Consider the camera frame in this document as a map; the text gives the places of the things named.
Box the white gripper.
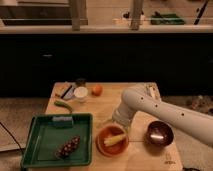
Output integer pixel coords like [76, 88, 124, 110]
[112, 105, 131, 127]

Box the yellow banana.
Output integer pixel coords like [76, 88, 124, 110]
[104, 134, 126, 147]

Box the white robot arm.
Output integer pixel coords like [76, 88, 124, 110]
[112, 84, 213, 148]

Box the red bowl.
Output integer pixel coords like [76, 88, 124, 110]
[96, 125, 129, 157]

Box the dark brown bowl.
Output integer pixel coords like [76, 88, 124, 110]
[146, 121, 174, 147]

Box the orange fruit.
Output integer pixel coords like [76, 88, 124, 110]
[92, 84, 103, 96]

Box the wooden cutting board table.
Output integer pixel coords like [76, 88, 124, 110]
[27, 81, 185, 171]

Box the white cup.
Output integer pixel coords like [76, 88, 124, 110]
[74, 87, 88, 102]

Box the brown spotted toy food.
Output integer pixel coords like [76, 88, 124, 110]
[55, 136, 80, 158]

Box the green pepper toy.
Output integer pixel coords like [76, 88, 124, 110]
[54, 100, 73, 113]

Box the knife on small board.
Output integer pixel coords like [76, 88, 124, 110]
[55, 83, 75, 100]

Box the grey sponge block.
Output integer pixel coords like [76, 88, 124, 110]
[52, 116, 74, 128]

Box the green tray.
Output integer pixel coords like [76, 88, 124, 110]
[21, 113, 93, 168]

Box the green object on shelf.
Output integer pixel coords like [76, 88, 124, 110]
[151, 12, 185, 25]

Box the black cable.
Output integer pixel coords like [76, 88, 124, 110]
[0, 121, 27, 171]

